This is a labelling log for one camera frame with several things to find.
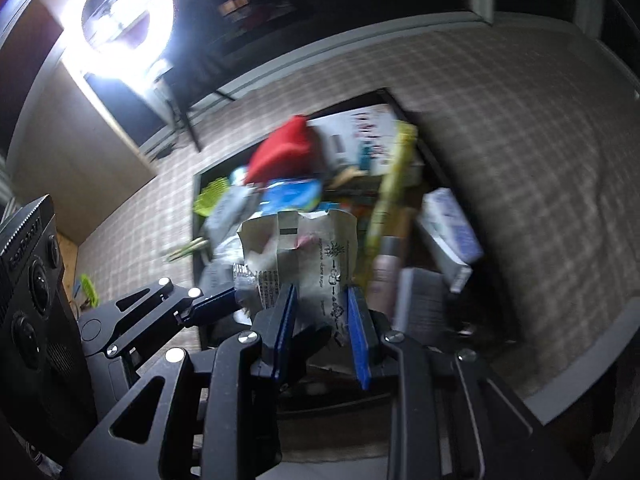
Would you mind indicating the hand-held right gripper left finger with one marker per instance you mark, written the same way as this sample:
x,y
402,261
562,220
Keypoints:
x,y
285,330

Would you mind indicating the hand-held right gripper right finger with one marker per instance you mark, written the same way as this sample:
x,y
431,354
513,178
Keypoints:
x,y
359,340

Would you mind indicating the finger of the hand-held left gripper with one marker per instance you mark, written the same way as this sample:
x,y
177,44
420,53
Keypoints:
x,y
215,302

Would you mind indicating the beige paper pouch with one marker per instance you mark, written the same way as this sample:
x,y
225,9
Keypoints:
x,y
325,255

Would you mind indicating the yellow-green packet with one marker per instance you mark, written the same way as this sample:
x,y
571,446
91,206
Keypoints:
x,y
392,185

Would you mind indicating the black storage box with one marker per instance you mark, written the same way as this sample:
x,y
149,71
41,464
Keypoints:
x,y
425,152

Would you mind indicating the green plastic item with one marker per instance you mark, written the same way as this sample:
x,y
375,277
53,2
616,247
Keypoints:
x,y
87,285

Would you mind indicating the pale green sticks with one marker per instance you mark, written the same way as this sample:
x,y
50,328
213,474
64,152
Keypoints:
x,y
187,249

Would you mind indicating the pine plank board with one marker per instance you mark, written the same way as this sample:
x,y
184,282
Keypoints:
x,y
67,255

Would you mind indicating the pink tube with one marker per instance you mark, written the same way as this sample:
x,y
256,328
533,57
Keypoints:
x,y
382,275

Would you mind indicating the grey book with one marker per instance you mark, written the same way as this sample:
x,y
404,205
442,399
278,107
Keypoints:
x,y
417,300

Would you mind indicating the grey-white packet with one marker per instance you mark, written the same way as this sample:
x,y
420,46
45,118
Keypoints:
x,y
227,215

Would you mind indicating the white and blue box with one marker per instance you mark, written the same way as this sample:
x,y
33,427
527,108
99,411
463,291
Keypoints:
x,y
445,225

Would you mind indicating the light wood panel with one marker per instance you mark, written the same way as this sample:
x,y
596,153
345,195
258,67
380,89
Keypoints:
x,y
75,170

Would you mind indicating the red cloth pouch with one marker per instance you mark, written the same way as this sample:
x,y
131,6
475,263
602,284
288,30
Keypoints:
x,y
285,152

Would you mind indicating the black light stand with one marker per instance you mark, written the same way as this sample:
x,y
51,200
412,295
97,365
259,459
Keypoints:
x,y
187,125

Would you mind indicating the white printed box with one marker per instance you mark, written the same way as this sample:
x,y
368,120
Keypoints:
x,y
350,127

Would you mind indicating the dark shelf with goods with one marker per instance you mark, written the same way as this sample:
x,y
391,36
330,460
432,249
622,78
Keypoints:
x,y
260,10

